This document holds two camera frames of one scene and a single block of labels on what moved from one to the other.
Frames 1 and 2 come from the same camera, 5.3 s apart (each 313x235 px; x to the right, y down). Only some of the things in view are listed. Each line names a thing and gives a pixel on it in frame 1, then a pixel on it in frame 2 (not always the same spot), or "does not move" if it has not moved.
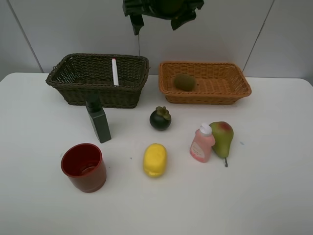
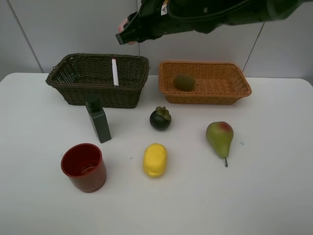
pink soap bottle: [201, 148] -> [121, 30]
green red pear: [223, 134] does not move
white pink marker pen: [115, 73] does not move
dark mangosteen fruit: [160, 119] does not move
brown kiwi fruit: [185, 82] does not move
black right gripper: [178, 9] -> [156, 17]
